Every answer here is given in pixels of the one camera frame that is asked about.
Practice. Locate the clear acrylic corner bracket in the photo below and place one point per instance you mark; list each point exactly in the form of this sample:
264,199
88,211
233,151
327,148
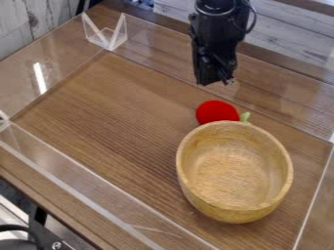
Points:
105,38

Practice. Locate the red plush tomato toy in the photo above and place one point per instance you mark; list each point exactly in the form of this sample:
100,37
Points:
219,111

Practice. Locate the clear acrylic tray enclosure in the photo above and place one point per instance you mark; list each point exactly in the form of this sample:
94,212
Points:
94,119

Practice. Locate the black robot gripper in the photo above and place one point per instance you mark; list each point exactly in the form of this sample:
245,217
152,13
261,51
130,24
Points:
220,22

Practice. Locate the light wooden bowl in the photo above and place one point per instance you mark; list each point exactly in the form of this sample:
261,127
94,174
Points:
235,171

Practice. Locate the black table leg frame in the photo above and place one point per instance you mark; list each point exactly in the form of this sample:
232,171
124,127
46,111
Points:
49,240

